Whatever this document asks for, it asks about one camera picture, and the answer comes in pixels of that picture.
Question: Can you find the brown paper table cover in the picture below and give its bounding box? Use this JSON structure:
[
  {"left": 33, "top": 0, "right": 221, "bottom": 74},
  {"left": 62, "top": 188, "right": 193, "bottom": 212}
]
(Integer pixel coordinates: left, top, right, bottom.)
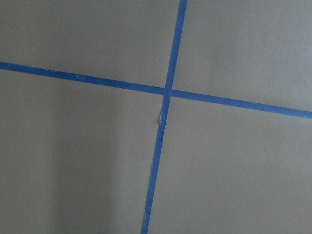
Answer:
[{"left": 0, "top": 0, "right": 312, "bottom": 234}]

